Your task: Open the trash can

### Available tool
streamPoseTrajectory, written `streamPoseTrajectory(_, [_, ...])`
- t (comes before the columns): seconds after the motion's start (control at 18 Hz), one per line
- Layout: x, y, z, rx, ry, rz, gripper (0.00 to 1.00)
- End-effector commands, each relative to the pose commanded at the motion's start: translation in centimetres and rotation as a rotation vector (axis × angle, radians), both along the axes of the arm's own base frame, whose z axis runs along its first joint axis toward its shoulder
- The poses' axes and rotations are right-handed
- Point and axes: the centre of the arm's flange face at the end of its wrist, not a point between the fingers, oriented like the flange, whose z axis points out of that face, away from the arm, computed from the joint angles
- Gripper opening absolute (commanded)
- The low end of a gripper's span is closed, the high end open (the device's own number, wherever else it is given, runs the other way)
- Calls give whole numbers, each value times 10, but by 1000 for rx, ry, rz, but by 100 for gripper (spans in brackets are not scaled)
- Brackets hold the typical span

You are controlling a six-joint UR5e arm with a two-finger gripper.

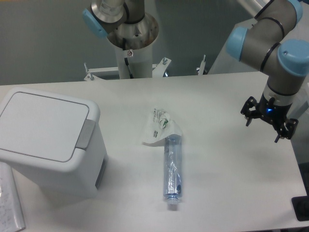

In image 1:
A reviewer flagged white superior umbrella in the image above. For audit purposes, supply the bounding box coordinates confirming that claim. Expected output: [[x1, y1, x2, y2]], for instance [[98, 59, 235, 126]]
[[209, 13, 309, 119]]

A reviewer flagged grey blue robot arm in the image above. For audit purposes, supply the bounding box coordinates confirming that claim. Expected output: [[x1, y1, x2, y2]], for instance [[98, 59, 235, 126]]
[[82, 0, 309, 139]]

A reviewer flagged black device at edge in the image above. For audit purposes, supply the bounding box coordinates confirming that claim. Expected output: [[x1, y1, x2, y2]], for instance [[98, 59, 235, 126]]
[[292, 196, 309, 221]]

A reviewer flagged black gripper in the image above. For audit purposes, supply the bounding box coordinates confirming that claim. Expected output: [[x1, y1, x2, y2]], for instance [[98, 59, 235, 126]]
[[240, 94, 298, 143]]

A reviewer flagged white metal mounting bracket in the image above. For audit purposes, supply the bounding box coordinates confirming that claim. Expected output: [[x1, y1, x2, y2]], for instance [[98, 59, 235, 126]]
[[84, 57, 172, 81]]

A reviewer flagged crushed clear plastic bottle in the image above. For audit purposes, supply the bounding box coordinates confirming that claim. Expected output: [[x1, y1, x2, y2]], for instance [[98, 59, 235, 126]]
[[163, 134, 182, 208]]

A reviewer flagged white lidded trash can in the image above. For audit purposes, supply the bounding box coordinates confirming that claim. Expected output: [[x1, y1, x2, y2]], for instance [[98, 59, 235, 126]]
[[0, 87, 107, 198]]

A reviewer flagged crumpled white plastic wrapper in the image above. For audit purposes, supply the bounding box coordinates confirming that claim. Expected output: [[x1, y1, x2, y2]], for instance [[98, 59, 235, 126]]
[[141, 107, 183, 147]]

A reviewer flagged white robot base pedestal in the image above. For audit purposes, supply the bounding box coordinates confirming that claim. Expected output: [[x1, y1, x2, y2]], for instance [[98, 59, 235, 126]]
[[112, 44, 153, 78]]

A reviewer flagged black pedestal cable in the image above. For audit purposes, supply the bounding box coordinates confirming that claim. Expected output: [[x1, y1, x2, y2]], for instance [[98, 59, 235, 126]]
[[122, 38, 134, 79]]

